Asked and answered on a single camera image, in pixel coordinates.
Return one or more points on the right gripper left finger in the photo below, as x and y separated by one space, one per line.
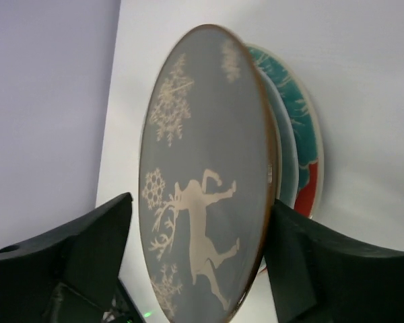
67 274

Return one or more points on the white bowl plate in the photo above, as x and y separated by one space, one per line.
289 170

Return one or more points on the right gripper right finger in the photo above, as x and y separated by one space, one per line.
320 275

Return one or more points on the red and teal plate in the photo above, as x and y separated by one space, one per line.
305 126

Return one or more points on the grey stone plate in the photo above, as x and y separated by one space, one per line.
206 177

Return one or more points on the light green plate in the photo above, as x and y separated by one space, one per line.
276 161

